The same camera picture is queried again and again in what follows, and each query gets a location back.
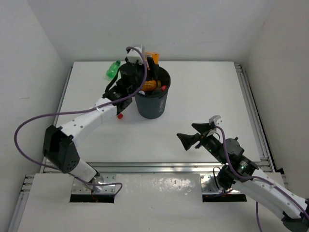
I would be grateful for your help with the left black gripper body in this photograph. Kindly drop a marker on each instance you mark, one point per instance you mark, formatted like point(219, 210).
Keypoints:
point(148, 66)

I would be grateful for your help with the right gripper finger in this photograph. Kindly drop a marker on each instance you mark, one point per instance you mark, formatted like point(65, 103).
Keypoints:
point(202, 128)
point(188, 140)

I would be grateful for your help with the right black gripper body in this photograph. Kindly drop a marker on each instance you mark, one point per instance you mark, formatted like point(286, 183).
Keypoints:
point(210, 144)

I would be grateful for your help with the orange bottle barcode label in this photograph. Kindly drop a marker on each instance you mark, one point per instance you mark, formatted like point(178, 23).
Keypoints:
point(155, 56)

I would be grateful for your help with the orange bottle brown cap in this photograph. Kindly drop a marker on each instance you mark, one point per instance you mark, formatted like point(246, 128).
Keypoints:
point(151, 85)

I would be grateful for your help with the green plastic bottle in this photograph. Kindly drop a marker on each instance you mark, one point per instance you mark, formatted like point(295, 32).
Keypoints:
point(113, 69)

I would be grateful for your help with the clear bottle red label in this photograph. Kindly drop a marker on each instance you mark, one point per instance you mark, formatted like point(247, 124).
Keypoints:
point(120, 116)
point(160, 90)

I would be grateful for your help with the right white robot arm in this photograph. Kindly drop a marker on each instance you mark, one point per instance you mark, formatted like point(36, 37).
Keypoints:
point(241, 174)

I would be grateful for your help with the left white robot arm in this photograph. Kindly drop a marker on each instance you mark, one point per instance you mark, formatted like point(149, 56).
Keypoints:
point(60, 143)

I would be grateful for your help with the black plastic waste bin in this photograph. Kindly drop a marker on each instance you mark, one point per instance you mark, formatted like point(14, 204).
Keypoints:
point(152, 106)

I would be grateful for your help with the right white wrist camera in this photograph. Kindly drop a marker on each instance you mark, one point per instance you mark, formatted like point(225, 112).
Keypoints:
point(214, 121)

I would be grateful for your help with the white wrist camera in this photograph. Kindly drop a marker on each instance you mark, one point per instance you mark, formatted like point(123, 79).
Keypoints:
point(214, 121)
point(133, 56)

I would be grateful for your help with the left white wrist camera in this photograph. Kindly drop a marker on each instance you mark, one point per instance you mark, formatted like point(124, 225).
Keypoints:
point(133, 56)

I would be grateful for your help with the aluminium frame rail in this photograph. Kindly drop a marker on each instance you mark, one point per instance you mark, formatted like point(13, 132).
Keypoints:
point(161, 181)

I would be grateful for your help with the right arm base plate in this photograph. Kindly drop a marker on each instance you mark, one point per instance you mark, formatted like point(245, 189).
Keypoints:
point(213, 193)

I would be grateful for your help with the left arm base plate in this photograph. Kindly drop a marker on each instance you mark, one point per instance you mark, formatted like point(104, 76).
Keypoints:
point(86, 193)

